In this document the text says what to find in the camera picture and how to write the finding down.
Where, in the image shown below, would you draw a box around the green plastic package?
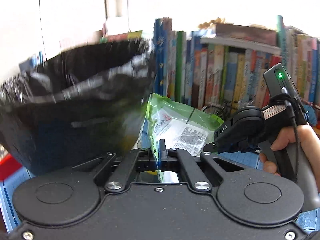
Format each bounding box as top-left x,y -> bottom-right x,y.
138,93 -> 225,183

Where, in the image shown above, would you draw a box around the black trash bag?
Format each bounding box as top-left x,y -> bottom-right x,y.
1,39 -> 156,175

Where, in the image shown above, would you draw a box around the row of upright books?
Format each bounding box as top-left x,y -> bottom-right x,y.
153,16 -> 319,108

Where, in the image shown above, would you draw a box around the books lying on top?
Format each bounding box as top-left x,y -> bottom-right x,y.
199,23 -> 281,55

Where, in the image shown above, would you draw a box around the person right hand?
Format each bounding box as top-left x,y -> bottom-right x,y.
259,124 -> 320,193

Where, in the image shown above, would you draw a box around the miniature black bicycle model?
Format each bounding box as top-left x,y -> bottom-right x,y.
201,101 -> 238,121

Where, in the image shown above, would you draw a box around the black cable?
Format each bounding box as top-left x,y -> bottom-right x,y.
280,87 -> 301,183

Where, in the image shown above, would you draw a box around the black tracker camera box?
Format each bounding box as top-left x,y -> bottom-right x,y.
263,63 -> 300,100

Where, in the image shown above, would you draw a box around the wooden bead bracelet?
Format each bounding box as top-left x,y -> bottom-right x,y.
198,17 -> 226,29

